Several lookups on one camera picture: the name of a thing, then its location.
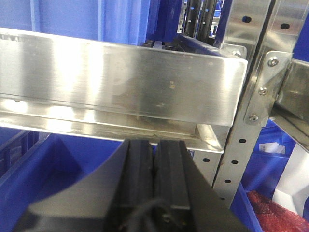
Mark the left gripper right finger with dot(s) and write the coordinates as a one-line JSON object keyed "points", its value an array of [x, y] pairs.
{"points": [[191, 205]]}

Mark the steel shelf upright post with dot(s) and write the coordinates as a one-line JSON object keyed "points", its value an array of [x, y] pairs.
{"points": [[268, 30]]}

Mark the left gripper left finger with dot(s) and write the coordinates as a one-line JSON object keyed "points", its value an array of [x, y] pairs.
{"points": [[102, 201]]}

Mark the blue bin right lower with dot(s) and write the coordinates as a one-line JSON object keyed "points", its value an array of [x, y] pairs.
{"points": [[262, 174]]}

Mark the stainless steel shelf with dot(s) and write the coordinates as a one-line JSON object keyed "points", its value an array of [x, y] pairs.
{"points": [[115, 91]]}

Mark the blue plastic bin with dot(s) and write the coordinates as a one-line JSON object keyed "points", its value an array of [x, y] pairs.
{"points": [[118, 21]]}

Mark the blue storage bin lower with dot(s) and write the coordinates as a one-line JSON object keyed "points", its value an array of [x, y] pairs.
{"points": [[51, 165]]}

